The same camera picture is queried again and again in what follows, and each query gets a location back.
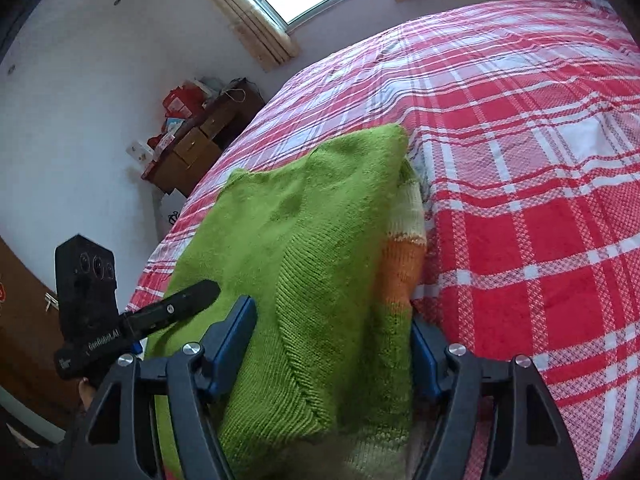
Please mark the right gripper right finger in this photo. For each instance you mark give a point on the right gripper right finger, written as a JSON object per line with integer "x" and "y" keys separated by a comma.
{"x": 528, "y": 437}

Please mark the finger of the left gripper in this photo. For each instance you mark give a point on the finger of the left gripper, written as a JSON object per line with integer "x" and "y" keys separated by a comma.
{"x": 173, "y": 309}

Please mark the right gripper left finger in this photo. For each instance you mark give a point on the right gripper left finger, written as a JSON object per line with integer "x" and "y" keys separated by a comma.
{"x": 119, "y": 437}

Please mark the green striped knit sweater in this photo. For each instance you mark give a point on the green striped knit sweater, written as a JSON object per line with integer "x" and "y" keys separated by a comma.
{"x": 331, "y": 248}

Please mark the person's left hand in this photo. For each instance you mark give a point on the person's left hand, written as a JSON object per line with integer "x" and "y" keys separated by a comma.
{"x": 86, "y": 393}

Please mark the brown wooden door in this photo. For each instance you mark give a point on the brown wooden door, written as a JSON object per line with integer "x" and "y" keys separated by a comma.
{"x": 29, "y": 337}

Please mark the white paper bag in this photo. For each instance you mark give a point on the white paper bag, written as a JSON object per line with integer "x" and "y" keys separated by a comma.
{"x": 169, "y": 211}

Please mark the brown wooden desk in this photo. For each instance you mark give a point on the brown wooden desk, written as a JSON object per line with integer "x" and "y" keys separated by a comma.
{"x": 200, "y": 141}

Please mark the white box on desk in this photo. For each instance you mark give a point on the white box on desk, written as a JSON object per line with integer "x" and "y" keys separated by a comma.
{"x": 140, "y": 152}

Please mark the red box on desk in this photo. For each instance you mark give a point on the red box on desk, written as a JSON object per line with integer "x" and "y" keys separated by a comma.
{"x": 184, "y": 102}

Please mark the left beige curtain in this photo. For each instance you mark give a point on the left beige curtain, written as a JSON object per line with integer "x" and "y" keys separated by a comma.
{"x": 265, "y": 41}

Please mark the red plaid bed sheet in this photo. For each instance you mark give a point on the red plaid bed sheet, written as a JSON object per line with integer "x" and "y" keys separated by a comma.
{"x": 523, "y": 117}

